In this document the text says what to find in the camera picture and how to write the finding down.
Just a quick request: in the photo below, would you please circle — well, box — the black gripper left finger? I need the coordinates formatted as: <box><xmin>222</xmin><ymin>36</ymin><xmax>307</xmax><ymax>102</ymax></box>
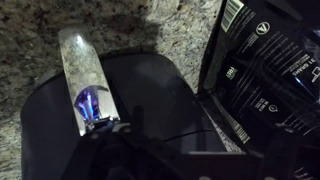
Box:
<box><xmin>79</xmin><ymin>104</ymin><xmax>188</xmax><ymax>180</ymax></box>

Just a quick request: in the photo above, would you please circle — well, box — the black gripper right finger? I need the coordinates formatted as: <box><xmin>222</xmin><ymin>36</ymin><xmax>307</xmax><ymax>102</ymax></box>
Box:
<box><xmin>248</xmin><ymin>109</ymin><xmax>301</xmax><ymax>180</ymax></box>

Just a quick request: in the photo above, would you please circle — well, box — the black air fryer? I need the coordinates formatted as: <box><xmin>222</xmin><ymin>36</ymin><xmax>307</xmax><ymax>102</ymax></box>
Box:
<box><xmin>19</xmin><ymin>24</ymin><xmax>231</xmax><ymax>180</ymax></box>

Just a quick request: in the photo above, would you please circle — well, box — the black printed powder bag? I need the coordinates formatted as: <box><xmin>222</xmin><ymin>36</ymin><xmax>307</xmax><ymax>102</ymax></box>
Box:
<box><xmin>196</xmin><ymin>0</ymin><xmax>320</xmax><ymax>180</ymax></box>

